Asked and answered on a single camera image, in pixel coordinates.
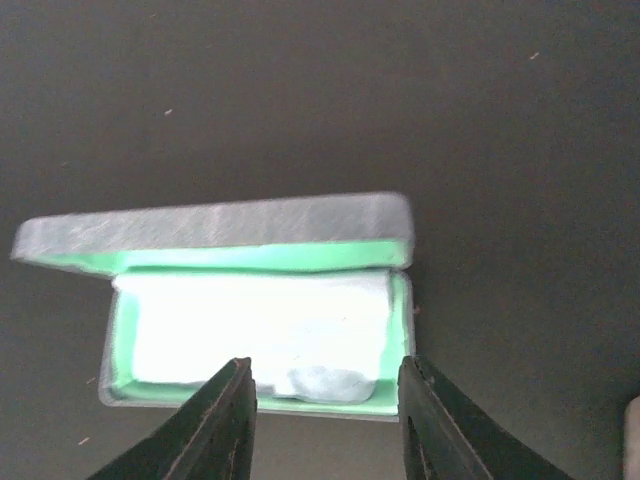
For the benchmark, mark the blue fuzzy glasses case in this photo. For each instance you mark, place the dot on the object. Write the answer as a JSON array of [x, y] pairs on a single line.
[[329, 234]]

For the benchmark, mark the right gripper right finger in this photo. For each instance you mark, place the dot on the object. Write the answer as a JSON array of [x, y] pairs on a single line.
[[447, 436]]

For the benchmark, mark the grey fuzzy glasses case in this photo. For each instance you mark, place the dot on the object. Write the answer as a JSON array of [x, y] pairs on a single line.
[[631, 457]]

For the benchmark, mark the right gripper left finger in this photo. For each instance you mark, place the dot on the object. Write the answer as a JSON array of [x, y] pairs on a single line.
[[211, 436]]

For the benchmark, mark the light blue cleaning cloth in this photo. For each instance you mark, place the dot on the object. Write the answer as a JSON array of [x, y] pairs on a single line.
[[316, 338]]

